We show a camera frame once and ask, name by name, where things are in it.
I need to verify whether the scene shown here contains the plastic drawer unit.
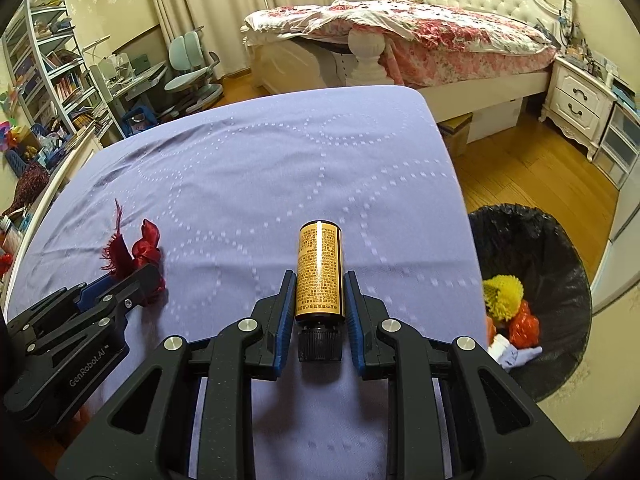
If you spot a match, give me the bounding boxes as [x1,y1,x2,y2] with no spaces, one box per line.
[592,102,640,188]

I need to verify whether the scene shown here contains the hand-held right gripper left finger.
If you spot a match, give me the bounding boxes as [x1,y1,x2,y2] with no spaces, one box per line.
[55,270,297,480]

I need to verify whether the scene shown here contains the dark red fuzzy bundle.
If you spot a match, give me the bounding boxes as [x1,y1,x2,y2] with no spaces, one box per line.
[2,162,51,216]

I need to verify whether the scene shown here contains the white bookshelf with books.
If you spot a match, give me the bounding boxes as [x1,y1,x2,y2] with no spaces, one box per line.
[2,0,126,146]

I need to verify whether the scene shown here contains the white cabinet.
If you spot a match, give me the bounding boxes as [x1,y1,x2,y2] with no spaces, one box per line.
[590,160,640,311]

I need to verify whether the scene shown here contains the blue plastic basket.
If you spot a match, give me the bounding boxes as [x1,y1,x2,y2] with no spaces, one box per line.
[122,105,158,136]

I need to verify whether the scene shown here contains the gold bottle with black cap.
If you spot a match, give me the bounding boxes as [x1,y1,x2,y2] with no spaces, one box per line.
[293,220,346,362]

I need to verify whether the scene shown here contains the white curved bed rail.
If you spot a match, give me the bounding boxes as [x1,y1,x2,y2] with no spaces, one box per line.
[0,125,106,311]

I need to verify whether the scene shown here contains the trash bin with black bag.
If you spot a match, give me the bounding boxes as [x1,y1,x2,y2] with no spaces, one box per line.
[467,203,593,403]

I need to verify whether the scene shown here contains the grey study desk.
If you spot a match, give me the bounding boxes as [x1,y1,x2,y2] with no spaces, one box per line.
[87,57,168,136]

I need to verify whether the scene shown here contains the white desk lamp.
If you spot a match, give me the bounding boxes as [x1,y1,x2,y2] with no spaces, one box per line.
[82,37,121,86]

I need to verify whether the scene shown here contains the yellow crumpled mesh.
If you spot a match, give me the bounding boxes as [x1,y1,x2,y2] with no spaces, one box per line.
[482,275,524,322]

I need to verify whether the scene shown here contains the cream curtains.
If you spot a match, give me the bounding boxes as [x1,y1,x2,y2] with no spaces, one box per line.
[145,0,371,78]

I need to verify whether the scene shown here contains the red-orange plastic bag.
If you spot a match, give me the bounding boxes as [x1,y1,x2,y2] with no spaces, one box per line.
[509,300,542,348]

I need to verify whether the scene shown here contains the light green desk chair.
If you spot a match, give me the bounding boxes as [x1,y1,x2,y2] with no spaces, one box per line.
[165,31,224,111]

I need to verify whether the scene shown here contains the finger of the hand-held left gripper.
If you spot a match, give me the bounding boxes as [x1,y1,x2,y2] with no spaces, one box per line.
[27,263,161,361]
[7,274,121,346]

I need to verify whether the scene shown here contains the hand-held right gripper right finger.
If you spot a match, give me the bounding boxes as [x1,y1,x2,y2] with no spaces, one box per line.
[342,270,586,480]

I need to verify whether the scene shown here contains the purple bedsheet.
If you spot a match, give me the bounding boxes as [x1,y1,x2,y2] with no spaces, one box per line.
[7,85,488,480]

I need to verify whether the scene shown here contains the dark red fringed cloth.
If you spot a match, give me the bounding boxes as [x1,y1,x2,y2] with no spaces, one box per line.
[101,199,167,307]

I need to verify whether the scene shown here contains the cardboard box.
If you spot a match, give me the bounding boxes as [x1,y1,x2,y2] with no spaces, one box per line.
[440,112,473,158]

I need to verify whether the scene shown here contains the white nightstand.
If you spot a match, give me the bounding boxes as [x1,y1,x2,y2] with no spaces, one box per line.
[539,56,618,161]

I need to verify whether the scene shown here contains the pink floral quilt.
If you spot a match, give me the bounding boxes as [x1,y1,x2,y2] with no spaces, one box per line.
[244,0,557,86]

